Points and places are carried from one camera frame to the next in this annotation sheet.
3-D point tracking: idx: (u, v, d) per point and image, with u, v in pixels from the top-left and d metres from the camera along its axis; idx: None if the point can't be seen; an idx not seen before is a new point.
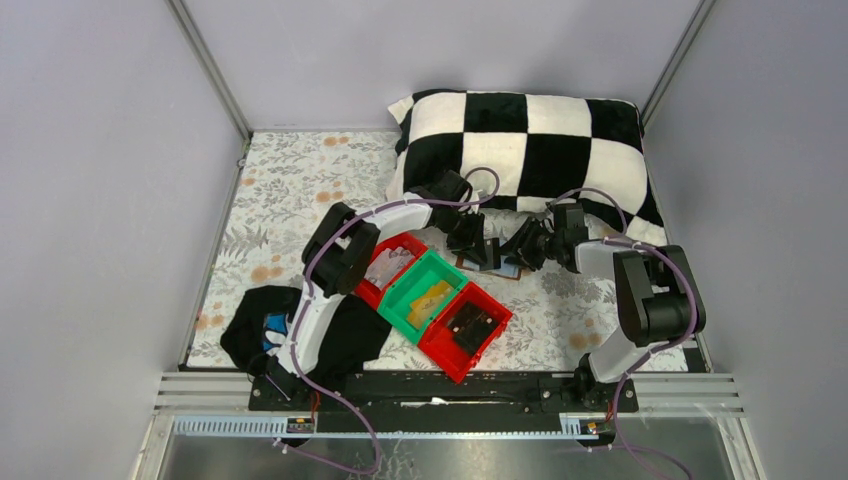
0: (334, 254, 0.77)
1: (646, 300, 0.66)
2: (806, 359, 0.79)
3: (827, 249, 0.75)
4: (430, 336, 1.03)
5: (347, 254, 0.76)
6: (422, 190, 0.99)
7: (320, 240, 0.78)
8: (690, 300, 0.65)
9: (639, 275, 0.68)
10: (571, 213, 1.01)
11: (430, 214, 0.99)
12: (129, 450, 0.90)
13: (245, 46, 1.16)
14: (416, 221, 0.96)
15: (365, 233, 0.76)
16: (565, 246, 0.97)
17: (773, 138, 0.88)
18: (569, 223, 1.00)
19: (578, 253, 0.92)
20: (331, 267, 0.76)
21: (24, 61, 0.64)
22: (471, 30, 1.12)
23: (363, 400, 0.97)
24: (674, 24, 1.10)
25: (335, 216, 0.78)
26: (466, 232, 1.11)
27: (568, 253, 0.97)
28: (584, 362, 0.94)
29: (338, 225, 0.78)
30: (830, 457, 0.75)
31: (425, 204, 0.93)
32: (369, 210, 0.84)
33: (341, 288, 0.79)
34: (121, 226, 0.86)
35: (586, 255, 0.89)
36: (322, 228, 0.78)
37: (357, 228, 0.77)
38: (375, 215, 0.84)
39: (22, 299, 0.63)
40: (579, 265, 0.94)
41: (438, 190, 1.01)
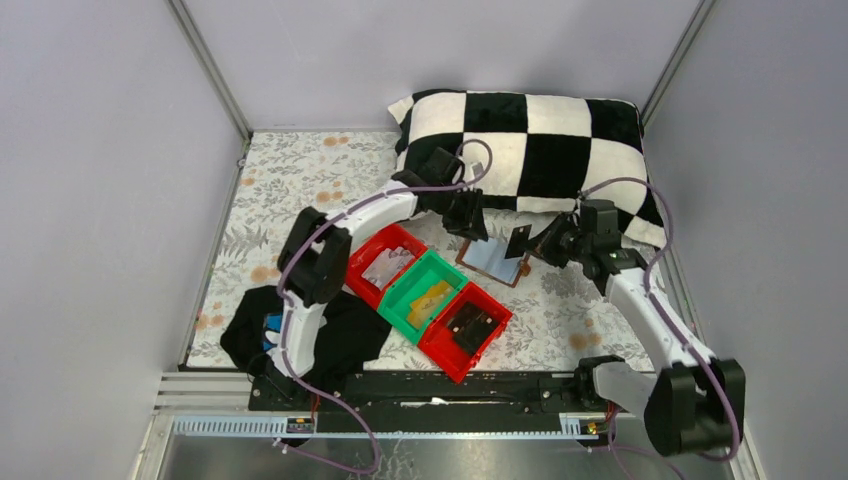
0: (307, 263, 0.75)
1: (687, 428, 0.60)
2: (808, 360, 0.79)
3: (828, 248, 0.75)
4: (430, 336, 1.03)
5: (321, 261, 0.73)
6: (405, 177, 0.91)
7: (291, 250, 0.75)
8: (732, 431, 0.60)
9: (686, 405, 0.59)
10: (604, 216, 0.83)
11: (416, 202, 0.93)
12: (128, 451, 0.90)
13: (245, 47, 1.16)
14: (400, 212, 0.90)
15: (337, 238, 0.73)
16: (598, 261, 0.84)
17: (773, 137, 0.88)
18: (600, 230, 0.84)
19: (613, 285, 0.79)
20: (307, 276, 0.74)
21: (24, 60, 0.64)
22: (471, 31, 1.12)
23: (363, 401, 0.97)
24: (675, 23, 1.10)
25: (304, 221, 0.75)
26: (461, 210, 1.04)
27: (598, 266, 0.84)
28: (584, 362, 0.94)
29: (308, 233, 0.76)
30: (832, 459, 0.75)
31: (410, 192, 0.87)
32: (342, 212, 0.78)
33: (320, 297, 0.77)
34: (120, 225, 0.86)
35: (626, 299, 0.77)
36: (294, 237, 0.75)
37: (328, 233, 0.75)
38: (347, 217, 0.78)
39: (22, 297, 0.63)
40: (612, 289, 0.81)
41: (427, 178, 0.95)
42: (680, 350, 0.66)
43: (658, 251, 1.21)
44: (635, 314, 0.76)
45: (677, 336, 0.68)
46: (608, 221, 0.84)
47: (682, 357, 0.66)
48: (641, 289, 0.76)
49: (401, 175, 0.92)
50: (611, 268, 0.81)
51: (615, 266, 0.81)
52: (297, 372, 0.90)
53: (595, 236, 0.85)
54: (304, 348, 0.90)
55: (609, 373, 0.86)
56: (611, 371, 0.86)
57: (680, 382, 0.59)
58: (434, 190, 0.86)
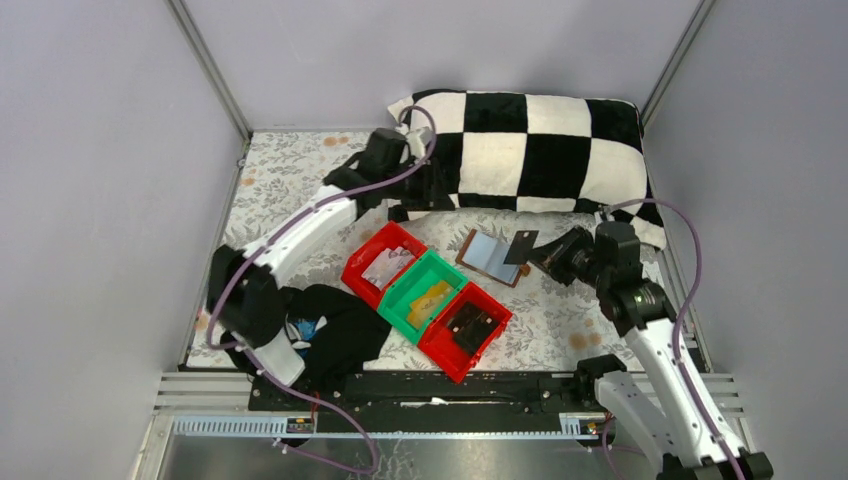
0: (232, 310, 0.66)
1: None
2: (807, 360, 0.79)
3: (827, 248, 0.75)
4: (429, 336, 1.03)
5: (248, 305, 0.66)
6: (337, 180, 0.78)
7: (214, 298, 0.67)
8: None
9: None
10: (625, 249, 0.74)
11: (361, 205, 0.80)
12: (128, 450, 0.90)
13: (245, 46, 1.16)
14: (340, 222, 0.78)
15: (261, 277, 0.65)
16: (619, 301, 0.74)
17: (772, 137, 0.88)
18: (620, 263, 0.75)
19: (637, 340, 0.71)
20: (238, 320, 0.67)
21: (24, 60, 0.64)
22: (471, 31, 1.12)
23: (363, 401, 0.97)
24: (675, 23, 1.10)
25: (222, 262, 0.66)
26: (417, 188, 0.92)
27: (619, 306, 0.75)
28: (583, 362, 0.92)
29: (227, 274, 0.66)
30: (831, 460, 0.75)
31: (345, 197, 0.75)
32: (261, 245, 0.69)
33: (256, 337, 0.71)
34: (120, 224, 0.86)
35: (648, 360, 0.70)
36: (215, 283, 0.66)
37: (250, 271, 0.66)
38: (269, 249, 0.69)
39: (23, 296, 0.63)
40: (633, 339, 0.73)
41: (367, 172, 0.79)
42: (708, 440, 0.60)
43: (658, 251, 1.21)
44: (657, 381, 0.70)
45: (710, 425, 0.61)
46: (627, 254, 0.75)
47: (709, 448, 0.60)
48: (672, 359, 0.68)
49: (333, 178, 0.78)
50: (637, 314, 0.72)
51: (640, 311, 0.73)
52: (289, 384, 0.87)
53: (615, 270, 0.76)
54: (285, 362, 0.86)
55: (612, 393, 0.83)
56: (613, 391, 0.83)
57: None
58: (370, 189, 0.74)
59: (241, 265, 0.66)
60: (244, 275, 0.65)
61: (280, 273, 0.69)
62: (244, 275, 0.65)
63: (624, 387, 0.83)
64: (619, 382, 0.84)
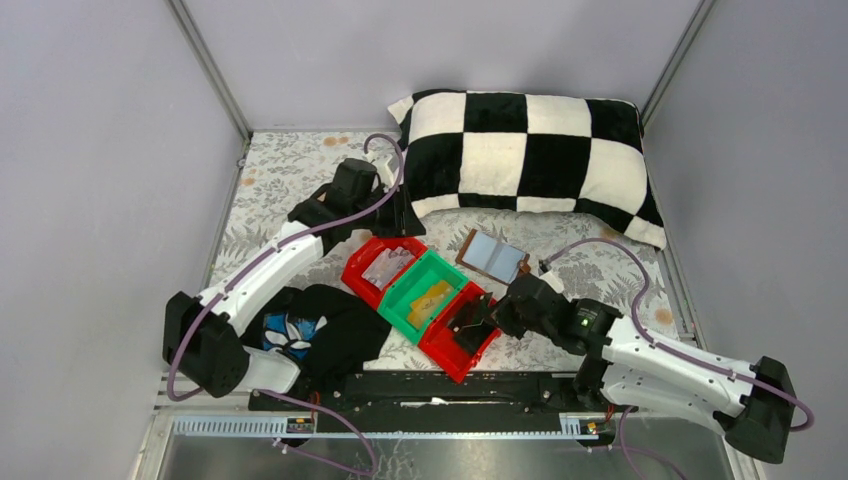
0: (191, 359, 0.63)
1: (783, 441, 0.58)
2: (806, 360, 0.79)
3: (828, 247, 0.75)
4: (430, 336, 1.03)
5: (205, 353, 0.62)
6: (304, 214, 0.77)
7: (172, 347, 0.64)
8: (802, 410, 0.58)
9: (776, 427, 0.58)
10: (542, 296, 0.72)
11: (327, 239, 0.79)
12: (128, 450, 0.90)
13: (245, 46, 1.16)
14: (308, 258, 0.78)
15: (217, 327, 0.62)
16: (577, 338, 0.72)
17: (772, 137, 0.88)
18: (548, 307, 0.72)
19: (615, 356, 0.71)
20: (196, 370, 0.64)
21: (24, 59, 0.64)
22: (471, 31, 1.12)
23: (363, 401, 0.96)
24: (675, 23, 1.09)
25: (177, 311, 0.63)
26: (389, 216, 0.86)
27: (582, 342, 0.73)
28: (578, 383, 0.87)
29: (183, 322, 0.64)
30: (831, 459, 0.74)
31: (310, 233, 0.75)
32: (219, 291, 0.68)
33: (218, 389, 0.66)
34: (120, 223, 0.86)
35: (635, 361, 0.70)
36: (171, 332, 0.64)
37: (207, 320, 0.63)
38: (227, 294, 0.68)
39: (24, 295, 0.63)
40: (610, 355, 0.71)
41: (336, 205, 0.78)
42: (731, 384, 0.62)
43: (658, 251, 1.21)
44: (654, 371, 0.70)
45: (721, 371, 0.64)
46: (546, 296, 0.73)
47: (736, 390, 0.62)
48: (650, 344, 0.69)
49: (298, 212, 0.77)
50: (597, 340, 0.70)
51: (596, 331, 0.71)
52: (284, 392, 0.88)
53: (551, 317, 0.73)
54: (278, 373, 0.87)
55: (625, 390, 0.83)
56: (623, 387, 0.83)
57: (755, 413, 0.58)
58: (343, 223, 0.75)
59: (199, 312, 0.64)
60: (200, 324, 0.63)
61: (238, 320, 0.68)
62: (201, 324, 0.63)
63: (630, 377, 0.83)
64: (621, 376, 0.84)
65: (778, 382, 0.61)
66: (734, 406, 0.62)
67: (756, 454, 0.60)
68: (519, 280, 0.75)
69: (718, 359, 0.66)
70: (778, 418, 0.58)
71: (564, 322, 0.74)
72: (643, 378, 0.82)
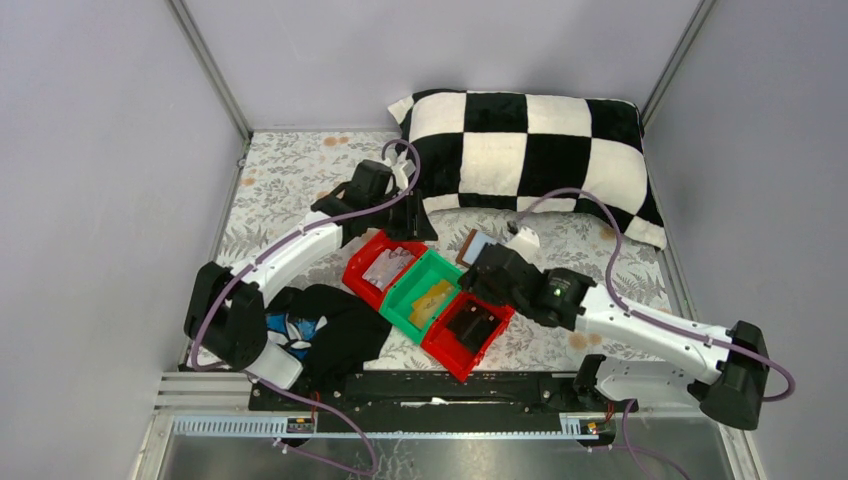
0: (215, 331, 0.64)
1: (757, 406, 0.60)
2: (806, 361, 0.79)
3: (828, 248, 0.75)
4: (433, 335, 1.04)
5: (231, 322, 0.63)
6: (325, 207, 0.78)
7: (197, 315, 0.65)
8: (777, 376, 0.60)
9: (750, 389, 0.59)
10: (511, 266, 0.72)
11: (346, 230, 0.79)
12: (129, 451, 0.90)
13: (245, 47, 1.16)
14: (327, 247, 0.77)
15: (246, 294, 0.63)
16: (549, 308, 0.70)
17: (773, 138, 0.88)
18: (518, 278, 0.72)
19: (589, 325, 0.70)
20: (217, 340, 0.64)
21: (25, 61, 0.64)
22: (471, 31, 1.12)
23: (363, 400, 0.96)
24: (676, 23, 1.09)
25: (207, 278, 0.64)
26: (400, 218, 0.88)
27: (555, 313, 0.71)
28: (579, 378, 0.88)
29: (212, 292, 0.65)
30: (831, 460, 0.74)
31: (334, 222, 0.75)
32: (249, 263, 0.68)
33: (237, 361, 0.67)
34: (120, 224, 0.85)
35: (611, 331, 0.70)
36: (198, 301, 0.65)
37: (236, 289, 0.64)
38: (257, 267, 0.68)
39: (23, 296, 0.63)
40: (586, 326, 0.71)
41: (353, 201, 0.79)
42: (708, 351, 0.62)
43: (658, 251, 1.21)
44: (630, 340, 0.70)
45: (697, 338, 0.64)
46: (516, 267, 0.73)
47: (713, 356, 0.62)
48: (624, 313, 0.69)
49: (320, 205, 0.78)
50: (569, 308, 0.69)
51: (569, 300, 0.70)
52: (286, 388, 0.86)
53: (521, 288, 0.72)
54: (280, 369, 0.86)
55: (615, 383, 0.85)
56: (614, 381, 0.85)
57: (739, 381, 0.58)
58: (361, 214, 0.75)
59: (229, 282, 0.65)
60: (230, 294, 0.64)
61: (266, 293, 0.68)
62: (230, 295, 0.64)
63: (618, 368, 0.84)
64: (611, 369, 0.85)
65: (754, 347, 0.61)
66: (711, 373, 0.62)
67: (728, 418, 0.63)
68: (490, 251, 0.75)
69: (695, 325, 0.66)
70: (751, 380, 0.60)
71: (536, 293, 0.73)
72: (630, 366, 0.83)
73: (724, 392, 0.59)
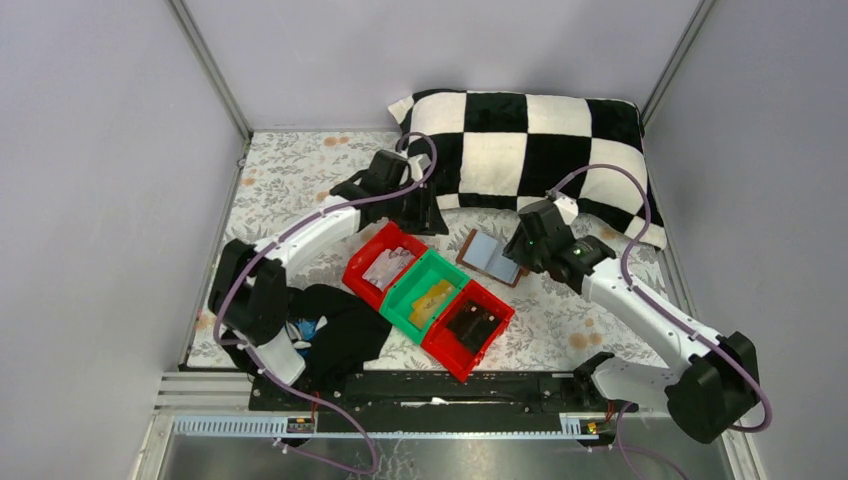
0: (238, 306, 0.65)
1: (725, 420, 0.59)
2: (806, 361, 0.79)
3: (828, 248, 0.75)
4: (433, 335, 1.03)
5: (253, 298, 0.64)
6: (343, 193, 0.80)
7: (222, 290, 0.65)
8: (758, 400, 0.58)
9: (720, 394, 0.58)
10: (547, 218, 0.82)
11: (362, 216, 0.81)
12: (129, 451, 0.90)
13: (245, 47, 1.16)
14: (342, 230, 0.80)
15: (270, 270, 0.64)
16: (564, 261, 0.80)
17: (773, 137, 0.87)
18: (548, 227, 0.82)
19: (590, 285, 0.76)
20: (239, 316, 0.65)
21: (25, 61, 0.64)
22: (471, 31, 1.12)
23: (363, 401, 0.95)
24: (676, 22, 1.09)
25: (231, 256, 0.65)
26: (414, 211, 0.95)
27: (568, 269, 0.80)
28: (584, 369, 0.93)
29: (236, 269, 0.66)
30: (830, 460, 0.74)
31: (351, 206, 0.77)
32: (271, 240, 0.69)
33: (260, 335, 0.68)
34: (120, 224, 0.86)
35: (609, 299, 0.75)
36: (223, 276, 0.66)
37: (259, 266, 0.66)
38: (281, 244, 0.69)
39: (24, 296, 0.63)
40: (590, 288, 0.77)
41: (370, 188, 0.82)
42: (688, 342, 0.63)
43: (659, 251, 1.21)
44: (624, 313, 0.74)
45: (683, 328, 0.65)
46: (551, 222, 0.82)
47: (690, 348, 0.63)
48: (624, 285, 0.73)
49: (338, 190, 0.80)
50: (580, 266, 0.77)
51: (584, 262, 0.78)
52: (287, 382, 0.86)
53: (548, 238, 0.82)
54: (287, 364, 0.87)
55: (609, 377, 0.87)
56: (609, 374, 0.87)
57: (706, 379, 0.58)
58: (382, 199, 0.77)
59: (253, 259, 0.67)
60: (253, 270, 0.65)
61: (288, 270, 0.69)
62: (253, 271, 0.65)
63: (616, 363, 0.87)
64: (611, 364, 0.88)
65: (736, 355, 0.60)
66: (682, 361, 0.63)
67: (693, 424, 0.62)
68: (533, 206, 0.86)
69: (688, 319, 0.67)
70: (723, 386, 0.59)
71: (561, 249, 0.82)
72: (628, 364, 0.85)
73: (689, 386, 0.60)
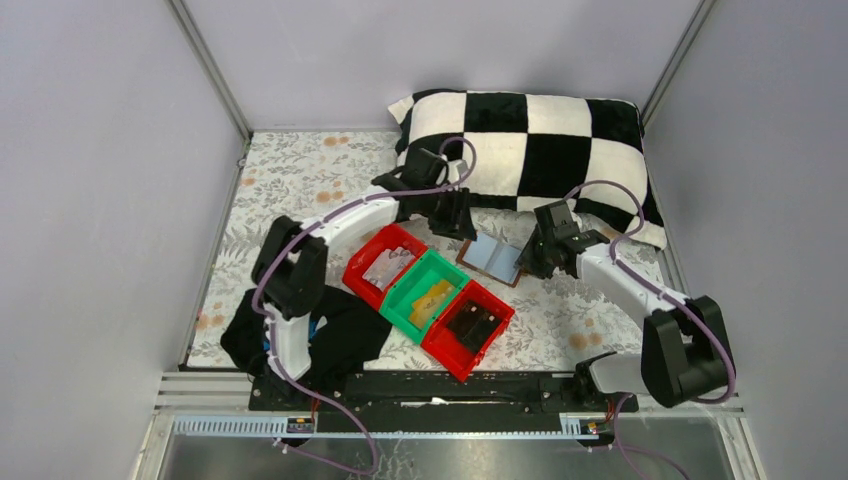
0: (280, 278, 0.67)
1: (685, 382, 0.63)
2: (806, 361, 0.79)
3: (828, 247, 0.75)
4: (433, 335, 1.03)
5: (294, 272, 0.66)
6: (384, 183, 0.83)
7: (266, 261, 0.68)
8: (724, 365, 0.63)
9: (675, 346, 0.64)
10: (556, 210, 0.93)
11: (400, 207, 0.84)
12: (129, 451, 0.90)
13: (245, 46, 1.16)
14: (381, 218, 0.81)
15: (313, 247, 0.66)
16: (561, 245, 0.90)
17: (773, 137, 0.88)
18: (555, 221, 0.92)
19: (581, 263, 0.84)
20: (282, 288, 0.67)
21: (25, 60, 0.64)
22: (471, 31, 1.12)
23: (363, 401, 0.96)
24: (677, 22, 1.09)
25: (279, 232, 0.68)
26: (446, 211, 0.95)
27: (564, 253, 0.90)
28: (583, 364, 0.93)
29: (283, 243, 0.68)
30: (831, 460, 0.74)
31: (391, 197, 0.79)
32: (317, 220, 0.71)
33: (301, 309, 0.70)
34: (120, 223, 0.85)
35: (596, 273, 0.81)
36: (269, 248, 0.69)
37: (304, 242, 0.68)
38: (324, 225, 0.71)
39: (23, 296, 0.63)
40: (582, 266, 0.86)
41: (408, 181, 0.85)
42: (656, 299, 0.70)
43: (658, 251, 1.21)
44: (607, 285, 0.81)
45: (651, 288, 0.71)
46: (559, 213, 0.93)
47: (656, 304, 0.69)
48: (605, 258, 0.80)
49: (380, 180, 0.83)
50: (572, 248, 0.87)
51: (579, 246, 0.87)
52: (292, 377, 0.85)
53: (553, 227, 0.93)
54: (297, 358, 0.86)
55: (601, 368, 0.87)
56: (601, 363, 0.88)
57: (666, 330, 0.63)
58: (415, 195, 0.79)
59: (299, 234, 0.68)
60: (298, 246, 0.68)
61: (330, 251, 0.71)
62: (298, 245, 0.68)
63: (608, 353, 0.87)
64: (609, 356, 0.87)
65: (698, 310, 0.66)
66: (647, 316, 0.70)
67: (657, 388, 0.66)
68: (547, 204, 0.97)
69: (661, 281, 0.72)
70: (682, 342, 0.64)
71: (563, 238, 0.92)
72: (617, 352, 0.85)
73: (652, 340, 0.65)
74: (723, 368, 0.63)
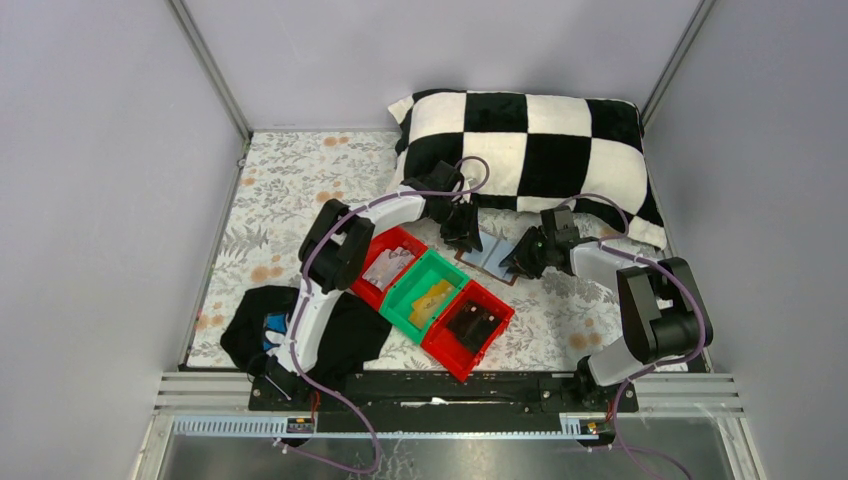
0: (327, 254, 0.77)
1: (663, 337, 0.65)
2: (806, 361, 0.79)
3: (828, 248, 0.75)
4: (433, 335, 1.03)
5: (341, 249, 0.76)
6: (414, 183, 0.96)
7: (316, 237, 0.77)
8: (699, 321, 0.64)
9: (647, 297, 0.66)
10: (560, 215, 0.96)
11: (423, 206, 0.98)
12: (128, 451, 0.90)
13: (245, 46, 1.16)
14: (409, 213, 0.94)
15: (361, 227, 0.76)
16: (560, 248, 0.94)
17: (773, 138, 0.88)
18: (558, 224, 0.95)
19: (574, 255, 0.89)
20: (328, 262, 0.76)
21: (24, 60, 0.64)
22: (471, 30, 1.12)
23: (363, 401, 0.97)
24: (677, 22, 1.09)
25: (329, 212, 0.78)
26: (458, 221, 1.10)
27: (562, 255, 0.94)
28: (583, 363, 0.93)
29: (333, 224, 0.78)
30: (831, 460, 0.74)
31: (418, 195, 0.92)
32: (363, 205, 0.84)
33: (340, 283, 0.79)
34: (120, 224, 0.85)
35: (588, 260, 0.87)
36: (317, 226, 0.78)
37: (351, 223, 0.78)
38: (369, 209, 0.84)
39: (21, 297, 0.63)
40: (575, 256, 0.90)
41: (430, 182, 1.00)
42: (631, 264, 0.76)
43: (658, 251, 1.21)
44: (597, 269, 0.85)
45: (626, 257, 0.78)
46: (563, 217, 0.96)
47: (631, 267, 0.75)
48: (595, 245, 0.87)
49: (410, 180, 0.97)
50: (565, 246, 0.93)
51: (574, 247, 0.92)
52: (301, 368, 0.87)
53: (554, 229, 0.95)
54: (311, 350, 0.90)
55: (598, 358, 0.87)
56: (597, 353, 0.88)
57: (635, 280, 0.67)
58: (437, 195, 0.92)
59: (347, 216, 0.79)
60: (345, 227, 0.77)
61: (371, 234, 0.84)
62: (346, 225, 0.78)
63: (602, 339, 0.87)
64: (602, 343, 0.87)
65: (668, 265, 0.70)
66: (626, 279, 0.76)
67: (636, 347, 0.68)
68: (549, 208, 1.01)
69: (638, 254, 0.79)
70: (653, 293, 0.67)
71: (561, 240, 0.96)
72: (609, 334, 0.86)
73: (626, 294, 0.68)
74: (698, 322, 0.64)
